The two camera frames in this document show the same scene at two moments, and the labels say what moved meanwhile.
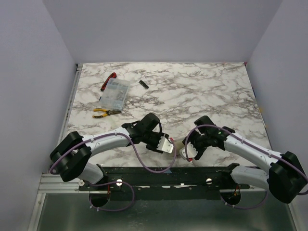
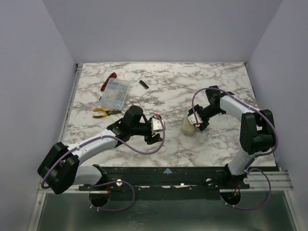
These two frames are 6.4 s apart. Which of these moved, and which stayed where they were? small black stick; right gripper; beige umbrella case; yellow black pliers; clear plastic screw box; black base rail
Moved: right gripper; beige umbrella case
Stayed: clear plastic screw box; black base rail; small black stick; yellow black pliers
